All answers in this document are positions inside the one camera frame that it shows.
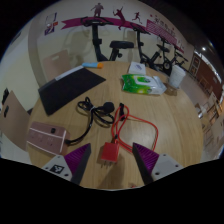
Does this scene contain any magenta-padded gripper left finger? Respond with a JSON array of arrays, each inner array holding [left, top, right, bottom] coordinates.
[[41, 142, 93, 186]]

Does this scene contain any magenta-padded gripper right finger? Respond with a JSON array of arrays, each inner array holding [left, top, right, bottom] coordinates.
[[131, 142, 184, 186]]

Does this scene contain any red multi-head charging cable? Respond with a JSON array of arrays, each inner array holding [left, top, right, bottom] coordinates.
[[110, 102, 161, 155]]

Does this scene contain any red charger block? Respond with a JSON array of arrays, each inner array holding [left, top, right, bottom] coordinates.
[[100, 141, 121, 164]]

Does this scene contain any pink power strip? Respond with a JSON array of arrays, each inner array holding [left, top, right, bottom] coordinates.
[[26, 121, 71, 156]]

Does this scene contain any black mouse pad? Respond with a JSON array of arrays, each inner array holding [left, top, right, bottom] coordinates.
[[37, 67, 107, 117]]

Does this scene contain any brown round coaster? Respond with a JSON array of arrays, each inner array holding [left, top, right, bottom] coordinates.
[[164, 83, 180, 96]]

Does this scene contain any green wet wipes pack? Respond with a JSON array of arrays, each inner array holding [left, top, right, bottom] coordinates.
[[121, 73, 168, 96]]

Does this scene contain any group of wooden chairs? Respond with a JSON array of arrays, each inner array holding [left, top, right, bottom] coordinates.
[[194, 89, 224, 142]]

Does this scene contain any white paper cup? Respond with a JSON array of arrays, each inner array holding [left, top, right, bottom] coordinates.
[[167, 64, 187, 90]]

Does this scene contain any white flat box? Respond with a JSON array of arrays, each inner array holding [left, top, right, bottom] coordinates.
[[127, 61, 148, 76]]

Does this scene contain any blue and orange tube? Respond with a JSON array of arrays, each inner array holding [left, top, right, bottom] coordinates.
[[81, 61, 105, 70]]

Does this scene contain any black exercise bike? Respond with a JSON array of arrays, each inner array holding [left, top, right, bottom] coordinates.
[[129, 23, 172, 73], [156, 33, 190, 76], [80, 16, 135, 63]]

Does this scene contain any black power strip cable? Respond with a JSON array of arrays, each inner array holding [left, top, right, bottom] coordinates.
[[64, 96, 116, 146]]

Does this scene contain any purple wall poster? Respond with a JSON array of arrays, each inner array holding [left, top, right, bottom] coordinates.
[[43, 26, 55, 36]]

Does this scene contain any white framed wall poster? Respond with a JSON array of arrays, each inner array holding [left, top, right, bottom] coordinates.
[[46, 12, 59, 26]]

